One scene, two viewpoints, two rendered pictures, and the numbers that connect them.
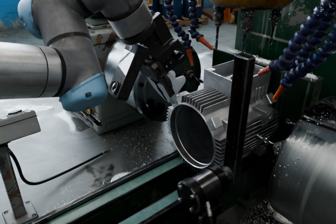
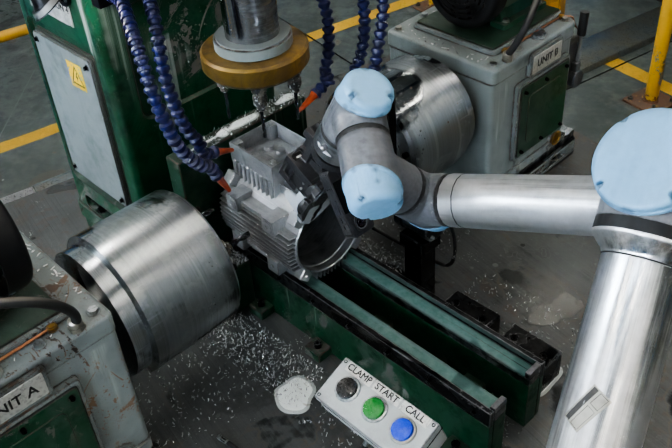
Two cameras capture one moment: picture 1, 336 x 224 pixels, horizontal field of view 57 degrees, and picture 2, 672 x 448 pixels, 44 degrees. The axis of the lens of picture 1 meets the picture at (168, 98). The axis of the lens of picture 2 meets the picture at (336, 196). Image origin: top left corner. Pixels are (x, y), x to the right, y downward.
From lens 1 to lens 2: 1.38 m
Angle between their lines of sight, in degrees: 77
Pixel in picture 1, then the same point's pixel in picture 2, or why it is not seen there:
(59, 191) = not seen: outside the picture
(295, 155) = (417, 131)
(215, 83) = not seen: hidden behind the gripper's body
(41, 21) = (406, 180)
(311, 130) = (404, 109)
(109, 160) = (243, 430)
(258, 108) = not seen: hidden behind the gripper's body
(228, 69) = (245, 158)
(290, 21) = (192, 68)
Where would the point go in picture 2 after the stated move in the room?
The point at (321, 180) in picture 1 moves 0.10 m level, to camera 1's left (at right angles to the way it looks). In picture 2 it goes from (437, 127) to (449, 157)
